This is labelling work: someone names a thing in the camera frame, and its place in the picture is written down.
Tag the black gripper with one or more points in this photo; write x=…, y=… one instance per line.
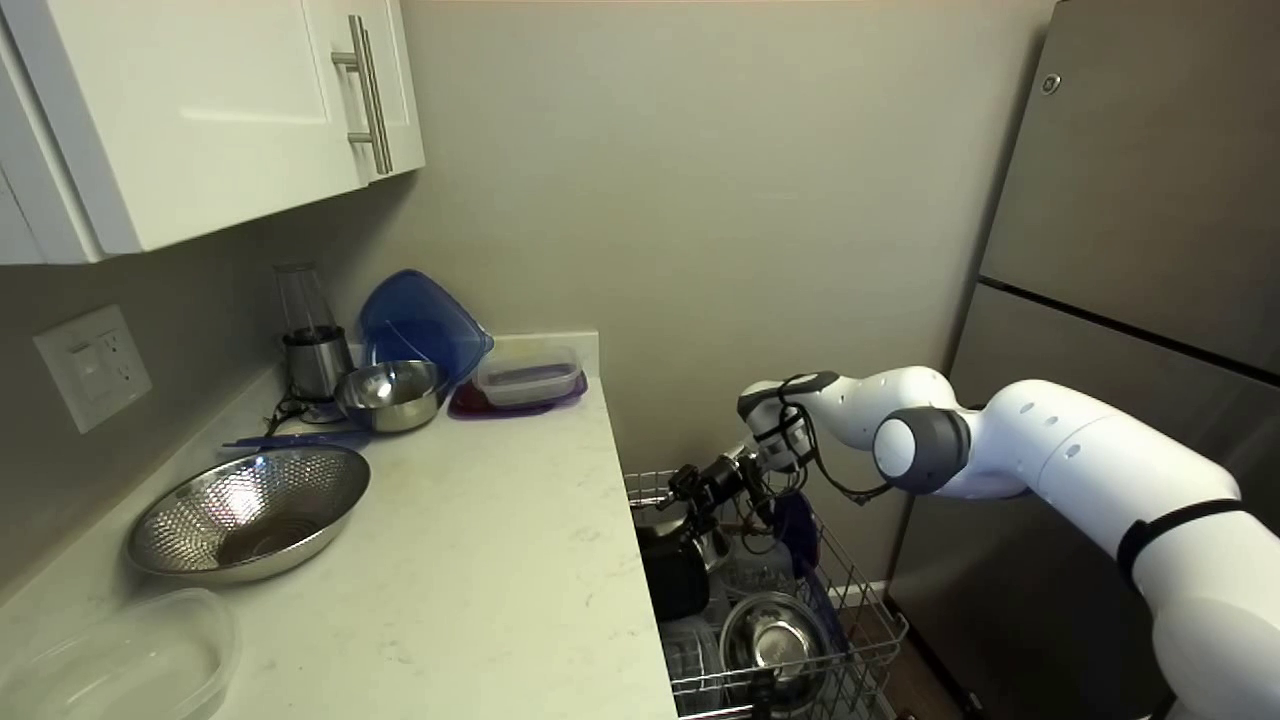
x=723, y=482

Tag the black lunch box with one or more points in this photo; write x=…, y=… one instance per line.
x=674, y=572

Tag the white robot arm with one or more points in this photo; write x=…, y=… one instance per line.
x=1170, y=517

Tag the lower steel bowl in rack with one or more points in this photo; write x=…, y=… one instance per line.
x=773, y=637

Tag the small steel bowl on counter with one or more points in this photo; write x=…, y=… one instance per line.
x=393, y=399

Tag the blue container on counter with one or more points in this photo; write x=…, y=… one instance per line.
x=413, y=317

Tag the steel colander bowl on counter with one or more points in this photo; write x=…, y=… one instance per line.
x=249, y=517

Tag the clear container front counter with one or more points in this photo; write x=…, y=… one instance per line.
x=166, y=658

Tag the white upper cabinet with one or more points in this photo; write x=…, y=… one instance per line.
x=132, y=124

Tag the white wire dishwasher rack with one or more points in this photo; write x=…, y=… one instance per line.
x=745, y=557

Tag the white wall outlet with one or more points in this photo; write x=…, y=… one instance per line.
x=93, y=364

